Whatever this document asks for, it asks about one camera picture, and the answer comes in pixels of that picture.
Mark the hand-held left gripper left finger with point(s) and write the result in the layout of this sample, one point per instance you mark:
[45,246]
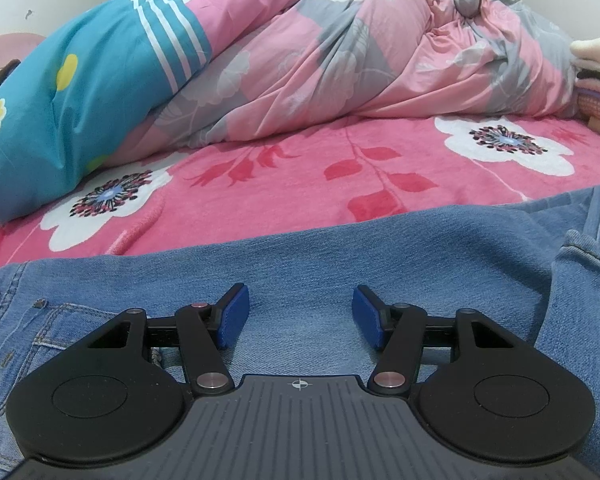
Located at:
[232,315]

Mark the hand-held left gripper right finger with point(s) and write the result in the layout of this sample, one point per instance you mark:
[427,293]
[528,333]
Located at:
[367,315]

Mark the blue denim jeans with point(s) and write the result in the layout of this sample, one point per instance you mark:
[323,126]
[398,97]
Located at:
[300,270]

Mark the stack of pale folded clothes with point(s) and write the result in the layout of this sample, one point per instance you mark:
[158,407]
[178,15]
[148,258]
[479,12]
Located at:
[597,90]

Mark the pink floral blanket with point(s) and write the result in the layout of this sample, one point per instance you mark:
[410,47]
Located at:
[280,185]

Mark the pink grey floral duvet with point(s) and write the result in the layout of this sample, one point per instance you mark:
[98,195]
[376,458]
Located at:
[380,60]

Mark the teal blue garment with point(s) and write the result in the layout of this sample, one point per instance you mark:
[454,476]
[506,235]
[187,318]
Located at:
[80,110]

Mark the brown fuzzy cloth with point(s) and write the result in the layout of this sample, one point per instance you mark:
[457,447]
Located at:
[7,72]

